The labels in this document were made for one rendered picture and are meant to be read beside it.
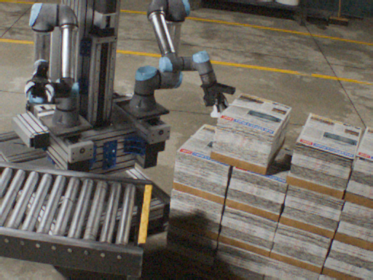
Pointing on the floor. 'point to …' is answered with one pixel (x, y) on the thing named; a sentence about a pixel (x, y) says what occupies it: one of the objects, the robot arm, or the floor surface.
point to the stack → (334, 208)
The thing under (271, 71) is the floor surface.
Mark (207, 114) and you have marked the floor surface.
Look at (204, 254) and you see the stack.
